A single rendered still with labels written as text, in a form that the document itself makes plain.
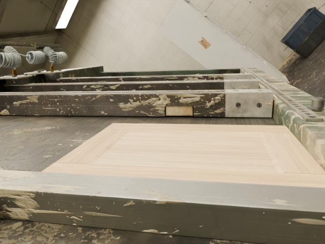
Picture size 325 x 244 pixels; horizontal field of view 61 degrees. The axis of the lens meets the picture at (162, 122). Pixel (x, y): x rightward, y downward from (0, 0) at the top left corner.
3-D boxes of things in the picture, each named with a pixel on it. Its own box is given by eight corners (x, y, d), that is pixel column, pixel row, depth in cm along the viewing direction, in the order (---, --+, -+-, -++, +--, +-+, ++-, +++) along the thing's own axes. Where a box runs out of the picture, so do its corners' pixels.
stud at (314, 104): (325, 112, 58) (326, 98, 58) (312, 112, 59) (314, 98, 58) (321, 110, 61) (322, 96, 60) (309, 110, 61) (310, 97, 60)
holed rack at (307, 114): (323, 121, 51) (323, 118, 51) (305, 121, 52) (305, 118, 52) (245, 68, 208) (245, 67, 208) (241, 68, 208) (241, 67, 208)
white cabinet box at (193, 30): (290, 83, 405) (180, -3, 406) (261, 112, 430) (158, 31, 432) (285, 75, 459) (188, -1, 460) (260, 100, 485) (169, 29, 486)
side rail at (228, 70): (240, 83, 204) (240, 68, 201) (101, 85, 226) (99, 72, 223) (239, 82, 211) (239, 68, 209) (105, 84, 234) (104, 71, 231)
